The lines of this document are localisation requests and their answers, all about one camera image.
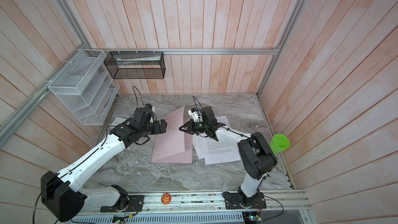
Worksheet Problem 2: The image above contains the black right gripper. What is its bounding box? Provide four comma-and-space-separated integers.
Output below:
179, 119, 209, 135

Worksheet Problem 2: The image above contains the pink file folder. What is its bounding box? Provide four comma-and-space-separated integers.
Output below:
151, 106, 193, 164

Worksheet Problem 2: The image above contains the printed white paper sheet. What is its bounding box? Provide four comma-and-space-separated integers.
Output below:
193, 134, 240, 165

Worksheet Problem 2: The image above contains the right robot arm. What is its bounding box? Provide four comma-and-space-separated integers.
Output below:
179, 107, 277, 209

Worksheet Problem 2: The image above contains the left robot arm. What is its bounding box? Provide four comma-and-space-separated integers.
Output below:
37, 104, 167, 223

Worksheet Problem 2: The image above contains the white power socket box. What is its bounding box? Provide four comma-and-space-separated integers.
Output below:
109, 117, 126, 126

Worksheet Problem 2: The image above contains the red round sticker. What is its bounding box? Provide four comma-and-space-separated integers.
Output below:
161, 193, 172, 205

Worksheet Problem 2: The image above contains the green plastic goblet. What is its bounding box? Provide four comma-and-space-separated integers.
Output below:
269, 134, 290, 154

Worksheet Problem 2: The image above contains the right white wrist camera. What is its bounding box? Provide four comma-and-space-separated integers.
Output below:
188, 108, 201, 122

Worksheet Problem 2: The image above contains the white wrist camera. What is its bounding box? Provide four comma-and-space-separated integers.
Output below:
188, 108, 201, 122
145, 104, 154, 112

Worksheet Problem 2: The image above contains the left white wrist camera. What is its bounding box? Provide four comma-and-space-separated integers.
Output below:
145, 104, 154, 112

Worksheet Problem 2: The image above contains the black wire mesh basket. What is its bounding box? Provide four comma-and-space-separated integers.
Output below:
104, 51, 166, 79

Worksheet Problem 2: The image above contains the white wire mesh shelf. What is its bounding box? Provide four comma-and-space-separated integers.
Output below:
49, 49, 119, 125

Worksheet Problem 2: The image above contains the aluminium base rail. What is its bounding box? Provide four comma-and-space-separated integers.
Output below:
60, 189, 312, 222

